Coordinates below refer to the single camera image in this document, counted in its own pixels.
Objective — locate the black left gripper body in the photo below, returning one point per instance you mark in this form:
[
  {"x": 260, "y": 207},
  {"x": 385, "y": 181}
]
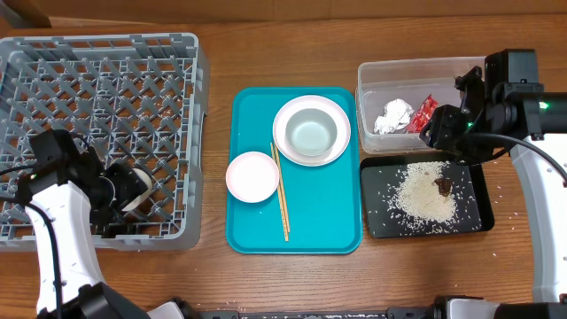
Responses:
[{"x": 128, "y": 187}]

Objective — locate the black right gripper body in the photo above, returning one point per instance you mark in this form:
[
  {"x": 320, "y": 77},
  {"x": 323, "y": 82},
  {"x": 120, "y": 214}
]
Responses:
[{"x": 443, "y": 128}]

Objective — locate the red snack wrapper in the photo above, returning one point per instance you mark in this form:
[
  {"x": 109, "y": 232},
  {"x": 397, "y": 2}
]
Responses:
[{"x": 423, "y": 115}]

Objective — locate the cream white cup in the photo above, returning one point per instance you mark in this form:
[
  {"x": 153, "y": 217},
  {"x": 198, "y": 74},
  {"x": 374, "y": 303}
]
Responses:
[{"x": 143, "y": 190}]

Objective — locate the white tissue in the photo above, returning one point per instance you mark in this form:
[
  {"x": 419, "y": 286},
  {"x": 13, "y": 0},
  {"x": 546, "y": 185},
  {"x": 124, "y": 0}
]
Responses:
[{"x": 397, "y": 115}]

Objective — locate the grey-white bowl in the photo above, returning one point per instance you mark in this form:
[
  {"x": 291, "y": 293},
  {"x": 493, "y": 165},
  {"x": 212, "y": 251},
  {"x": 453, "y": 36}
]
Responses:
[{"x": 311, "y": 132}]

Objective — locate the small pink-white bowl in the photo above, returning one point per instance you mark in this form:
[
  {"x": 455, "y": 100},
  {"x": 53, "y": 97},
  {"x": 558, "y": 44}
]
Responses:
[{"x": 252, "y": 177}]

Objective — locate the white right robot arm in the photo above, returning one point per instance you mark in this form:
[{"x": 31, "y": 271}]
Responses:
[{"x": 505, "y": 109}]

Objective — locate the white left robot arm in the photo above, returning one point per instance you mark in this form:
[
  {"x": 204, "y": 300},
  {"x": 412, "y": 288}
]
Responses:
[{"x": 65, "y": 194}]

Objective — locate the black waste tray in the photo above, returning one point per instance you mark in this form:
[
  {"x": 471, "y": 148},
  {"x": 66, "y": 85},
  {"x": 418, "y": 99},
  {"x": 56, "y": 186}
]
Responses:
[{"x": 381, "y": 221}]

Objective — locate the brown food scrap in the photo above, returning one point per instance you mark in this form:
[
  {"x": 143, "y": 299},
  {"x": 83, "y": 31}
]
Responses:
[{"x": 445, "y": 186}]

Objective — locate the clear plastic bin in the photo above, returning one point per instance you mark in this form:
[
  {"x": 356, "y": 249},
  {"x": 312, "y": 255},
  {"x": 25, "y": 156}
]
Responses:
[{"x": 411, "y": 80}]

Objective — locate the pile of rice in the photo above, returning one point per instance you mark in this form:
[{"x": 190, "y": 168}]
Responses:
[{"x": 423, "y": 195}]

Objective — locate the grey dish rack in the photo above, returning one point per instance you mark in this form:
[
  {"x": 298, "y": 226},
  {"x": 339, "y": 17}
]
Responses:
[{"x": 139, "y": 99}]

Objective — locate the large white plate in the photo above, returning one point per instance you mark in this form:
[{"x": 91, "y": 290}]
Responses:
[{"x": 317, "y": 102}]

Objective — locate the wooden chopstick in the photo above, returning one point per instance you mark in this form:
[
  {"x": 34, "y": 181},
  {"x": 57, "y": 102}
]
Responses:
[
  {"x": 287, "y": 217},
  {"x": 280, "y": 195}
]

